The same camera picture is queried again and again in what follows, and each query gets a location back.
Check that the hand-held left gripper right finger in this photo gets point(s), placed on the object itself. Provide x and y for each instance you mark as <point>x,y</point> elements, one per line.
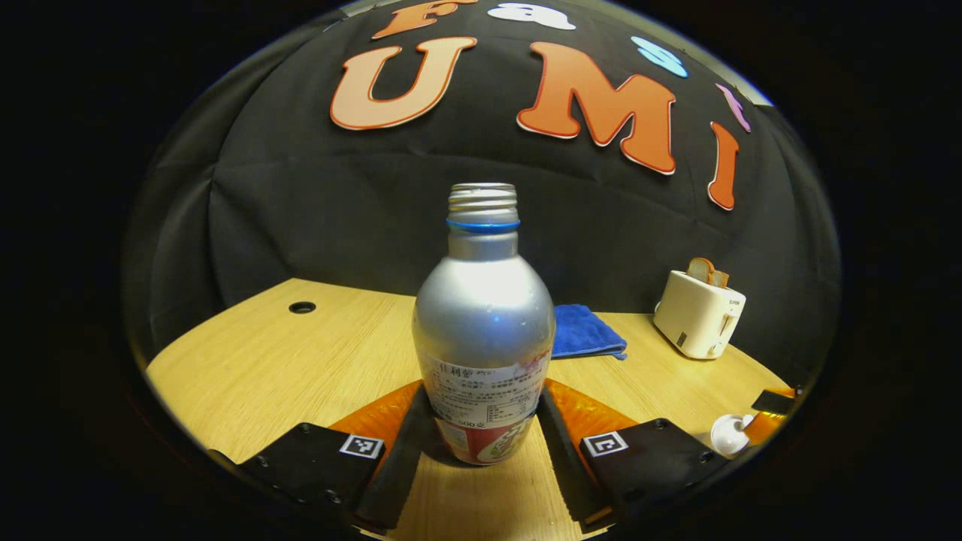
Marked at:
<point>564,473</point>

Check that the toast slice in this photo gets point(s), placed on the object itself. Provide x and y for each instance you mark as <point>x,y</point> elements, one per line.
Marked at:
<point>720,279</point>
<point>700,270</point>

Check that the black backdrop cloth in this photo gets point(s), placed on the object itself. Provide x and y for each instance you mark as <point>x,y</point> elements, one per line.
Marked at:
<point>338,210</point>

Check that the white teacup lid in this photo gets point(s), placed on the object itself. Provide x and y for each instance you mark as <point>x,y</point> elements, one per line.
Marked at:
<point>727,436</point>

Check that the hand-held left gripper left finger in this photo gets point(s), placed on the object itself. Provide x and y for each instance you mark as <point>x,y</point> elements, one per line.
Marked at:
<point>394,473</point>

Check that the white toaster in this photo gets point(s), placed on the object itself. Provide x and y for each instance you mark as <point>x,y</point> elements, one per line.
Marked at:
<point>695,315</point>

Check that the blue towel cloth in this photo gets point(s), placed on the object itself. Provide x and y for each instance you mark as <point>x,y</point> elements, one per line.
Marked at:
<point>586,330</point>

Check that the silver water bottle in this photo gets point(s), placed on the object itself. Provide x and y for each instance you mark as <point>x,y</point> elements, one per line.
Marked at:
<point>485,323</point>

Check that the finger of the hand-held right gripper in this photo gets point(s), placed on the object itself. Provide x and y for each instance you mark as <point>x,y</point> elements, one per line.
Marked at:
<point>774,413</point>

